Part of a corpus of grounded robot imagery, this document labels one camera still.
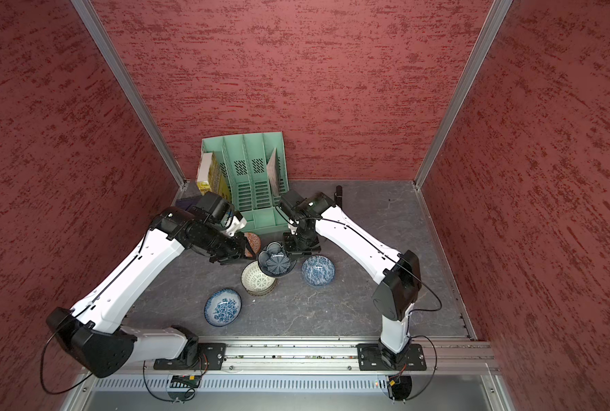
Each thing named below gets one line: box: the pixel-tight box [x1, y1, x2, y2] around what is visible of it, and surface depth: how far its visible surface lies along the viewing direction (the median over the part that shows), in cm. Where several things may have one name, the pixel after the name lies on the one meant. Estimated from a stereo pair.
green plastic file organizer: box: [201, 131, 289, 233], surface depth 109 cm
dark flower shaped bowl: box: [257, 241, 298, 279], surface depth 77 cm
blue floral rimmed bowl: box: [203, 287, 243, 328], surface depth 83 cm
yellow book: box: [197, 151, 232, 203], surface depth 89 cm
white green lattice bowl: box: [240, 260, 279, 297], surface depth 85 cm
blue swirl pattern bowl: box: [301, 254, 336, 288], surface depth 91 cm
